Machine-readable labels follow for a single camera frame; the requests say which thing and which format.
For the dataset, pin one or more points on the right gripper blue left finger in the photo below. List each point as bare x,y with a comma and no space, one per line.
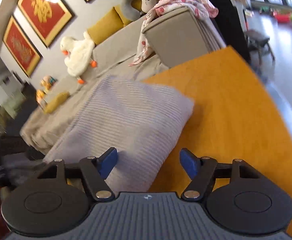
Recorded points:
94,173

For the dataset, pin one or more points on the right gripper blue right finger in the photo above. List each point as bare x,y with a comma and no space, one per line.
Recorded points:
201,174

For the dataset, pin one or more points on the striped knit sweater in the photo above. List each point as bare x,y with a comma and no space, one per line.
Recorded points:
143,122

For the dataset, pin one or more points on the small yellow pillow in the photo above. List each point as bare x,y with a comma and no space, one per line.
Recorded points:
56,102

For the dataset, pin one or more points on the colourful small toy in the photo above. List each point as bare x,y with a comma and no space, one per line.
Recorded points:
47,83

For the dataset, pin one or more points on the white duck plush toy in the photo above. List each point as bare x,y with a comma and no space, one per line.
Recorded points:
78,55

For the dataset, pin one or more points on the small red framed picture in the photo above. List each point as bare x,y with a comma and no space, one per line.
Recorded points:
20,47

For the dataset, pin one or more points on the beige sofa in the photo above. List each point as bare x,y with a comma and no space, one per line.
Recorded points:
133,53

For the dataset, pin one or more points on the small dark stool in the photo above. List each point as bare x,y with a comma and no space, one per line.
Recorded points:
259,42

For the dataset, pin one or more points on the yellow cushion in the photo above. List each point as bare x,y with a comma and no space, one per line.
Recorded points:
108,25

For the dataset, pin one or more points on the grey neck pillow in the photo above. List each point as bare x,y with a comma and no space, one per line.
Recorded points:
131,9

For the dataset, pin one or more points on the large red framed picture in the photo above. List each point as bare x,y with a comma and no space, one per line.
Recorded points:
46,17

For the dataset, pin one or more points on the red plastic basin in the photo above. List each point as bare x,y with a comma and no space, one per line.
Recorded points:
282,17

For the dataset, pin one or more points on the grey bear plush toy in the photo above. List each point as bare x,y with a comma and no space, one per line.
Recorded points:
147,5

